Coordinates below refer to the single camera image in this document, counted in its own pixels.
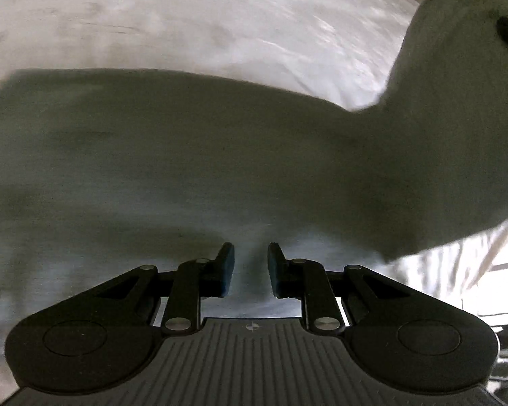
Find grey sweat pants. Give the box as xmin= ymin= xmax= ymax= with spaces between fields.
xmin=0 ymin=0 xmax=508 ymax=406

